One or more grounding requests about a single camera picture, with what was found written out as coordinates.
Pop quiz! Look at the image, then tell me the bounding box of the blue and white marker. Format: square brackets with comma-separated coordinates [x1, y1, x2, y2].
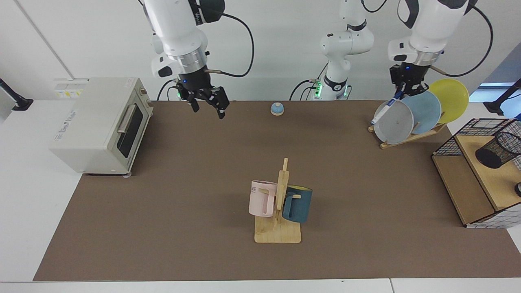
[370, 90, 403, 125]

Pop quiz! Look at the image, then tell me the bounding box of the black mesh pen holder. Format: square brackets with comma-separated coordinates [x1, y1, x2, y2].
[475, 131, 521, 169]

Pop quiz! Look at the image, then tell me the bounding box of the light blue plate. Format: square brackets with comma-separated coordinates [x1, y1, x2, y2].
[401, 92, 442, 135]

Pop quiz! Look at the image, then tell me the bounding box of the yellow plate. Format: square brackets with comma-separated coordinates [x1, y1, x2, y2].
[427, 79, 469, 124]

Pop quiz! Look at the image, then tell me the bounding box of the grey plate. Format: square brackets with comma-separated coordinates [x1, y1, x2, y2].
[373, 101, 414, 144]

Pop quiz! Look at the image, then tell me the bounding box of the wooden plate rack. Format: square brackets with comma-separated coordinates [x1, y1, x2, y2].
[368, 122, 447, 150]

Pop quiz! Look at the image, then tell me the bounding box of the black clamp stand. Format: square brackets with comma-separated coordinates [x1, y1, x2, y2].
[484, 78, 521, 116]
[0, 78, 34, 111]

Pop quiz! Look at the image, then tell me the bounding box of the pink mug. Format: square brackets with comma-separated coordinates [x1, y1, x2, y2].
[249, 180, 278, 217]

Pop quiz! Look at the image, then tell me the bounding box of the pale toaster oven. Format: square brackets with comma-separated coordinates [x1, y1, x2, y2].
[50, 77, 154, 176]

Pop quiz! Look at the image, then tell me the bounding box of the dark blue mug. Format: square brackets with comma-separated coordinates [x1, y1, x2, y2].
[282, 185, 313, 223]

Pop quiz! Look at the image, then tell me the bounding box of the white box with yellow labels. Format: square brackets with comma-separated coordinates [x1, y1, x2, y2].
[54, 79, 86, 98]

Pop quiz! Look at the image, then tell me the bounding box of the wooden cup stand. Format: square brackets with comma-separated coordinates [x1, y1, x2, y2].
[254, 158, 302, 244]

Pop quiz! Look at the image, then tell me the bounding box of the brown table cloth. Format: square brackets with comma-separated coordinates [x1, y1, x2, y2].
[33, 100, 521, 281]

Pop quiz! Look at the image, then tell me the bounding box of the black base cable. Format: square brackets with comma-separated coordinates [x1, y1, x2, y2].
[289, 64, 328, 101]
[157, 79, 180, 101]

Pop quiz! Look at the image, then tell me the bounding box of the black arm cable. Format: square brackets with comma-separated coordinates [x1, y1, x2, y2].
[431, 5, 494, 78]
[204, 12, 255, 78]

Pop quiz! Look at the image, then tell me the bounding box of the wire basket with wooden floor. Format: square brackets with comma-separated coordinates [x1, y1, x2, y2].
[431, 118, 521, 229]

